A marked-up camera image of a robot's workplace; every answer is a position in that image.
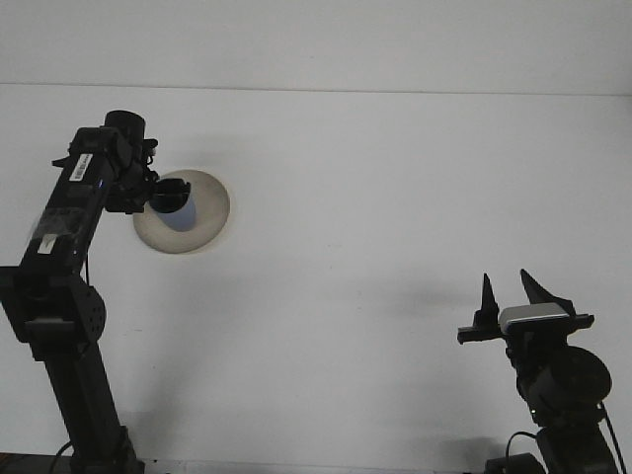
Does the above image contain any pale round plate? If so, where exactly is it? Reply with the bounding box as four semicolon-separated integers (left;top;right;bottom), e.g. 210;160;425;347
132;169;232;256

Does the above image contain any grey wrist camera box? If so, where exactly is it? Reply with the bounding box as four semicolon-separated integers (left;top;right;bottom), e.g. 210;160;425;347
497;303;569;336

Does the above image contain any black cable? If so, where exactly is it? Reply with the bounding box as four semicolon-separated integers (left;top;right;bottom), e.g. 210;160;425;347
52;440;75;470
504;431;539;468
596;402;624;473

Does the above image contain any pale blue cup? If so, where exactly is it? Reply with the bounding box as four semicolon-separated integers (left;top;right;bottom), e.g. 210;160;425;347
156;196;198;233

